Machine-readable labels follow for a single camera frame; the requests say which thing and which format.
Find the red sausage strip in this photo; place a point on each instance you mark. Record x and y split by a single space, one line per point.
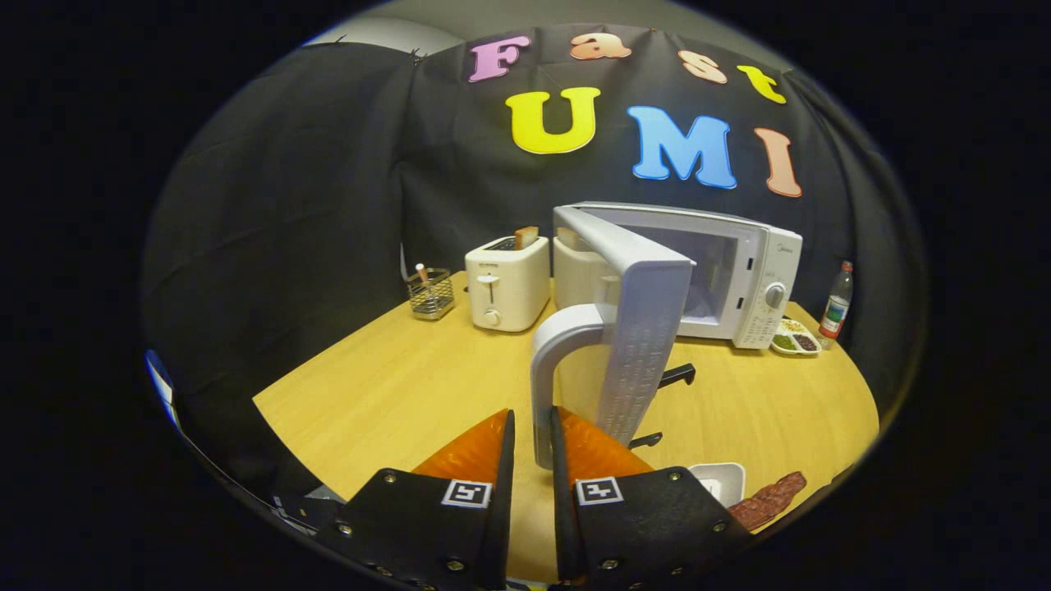
768 501

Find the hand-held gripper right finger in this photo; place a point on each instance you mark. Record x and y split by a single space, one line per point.
640 525

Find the black backdrop cloth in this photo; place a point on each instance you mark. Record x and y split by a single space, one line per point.
287 246

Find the small white rectangular dish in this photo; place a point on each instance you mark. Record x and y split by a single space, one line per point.
722 480

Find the toast slice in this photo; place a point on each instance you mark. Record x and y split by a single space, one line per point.
526 237

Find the white toaster oven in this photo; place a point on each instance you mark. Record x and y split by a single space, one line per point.
649 328

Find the clear plastic bottle red cap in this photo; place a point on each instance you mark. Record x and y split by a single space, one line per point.
836 308

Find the cream pop-up toaster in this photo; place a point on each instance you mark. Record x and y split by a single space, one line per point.
513 287

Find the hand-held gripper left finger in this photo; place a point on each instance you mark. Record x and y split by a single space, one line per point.
443 533

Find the white divided dish of beans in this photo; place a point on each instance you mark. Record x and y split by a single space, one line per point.
795 341

